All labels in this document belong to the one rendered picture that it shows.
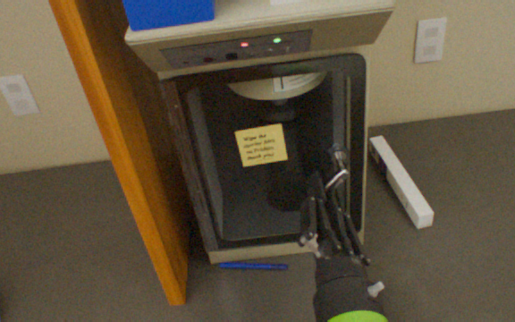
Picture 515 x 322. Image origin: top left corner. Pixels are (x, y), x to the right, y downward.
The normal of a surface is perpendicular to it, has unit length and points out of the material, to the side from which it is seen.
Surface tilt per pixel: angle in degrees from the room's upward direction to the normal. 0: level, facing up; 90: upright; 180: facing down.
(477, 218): 0
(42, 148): 90
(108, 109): 90
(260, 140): 90
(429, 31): 90
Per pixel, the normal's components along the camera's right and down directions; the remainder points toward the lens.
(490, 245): -0.11, -0.77
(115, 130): 0.07, 0.63
